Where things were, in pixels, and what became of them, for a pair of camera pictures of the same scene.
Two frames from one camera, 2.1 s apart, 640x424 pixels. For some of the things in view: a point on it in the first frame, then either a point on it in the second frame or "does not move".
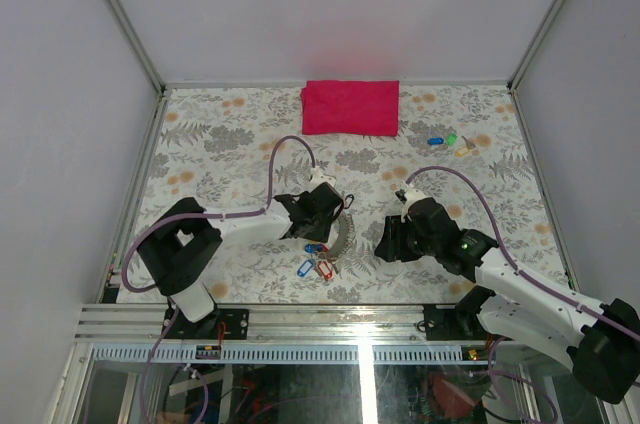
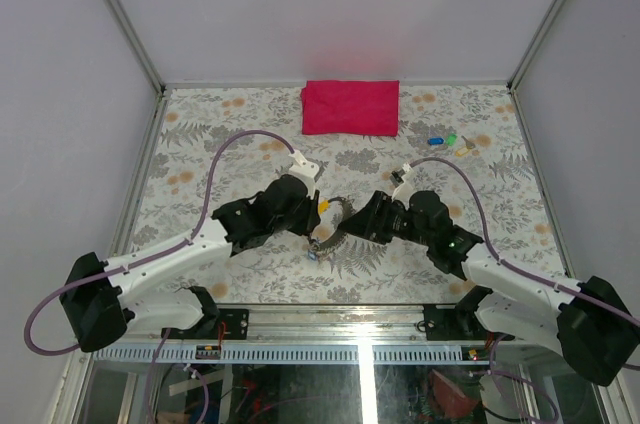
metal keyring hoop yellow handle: (350, 241) to (333, 240)
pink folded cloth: (351, 107) does not move
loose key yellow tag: (464, 150) does not move
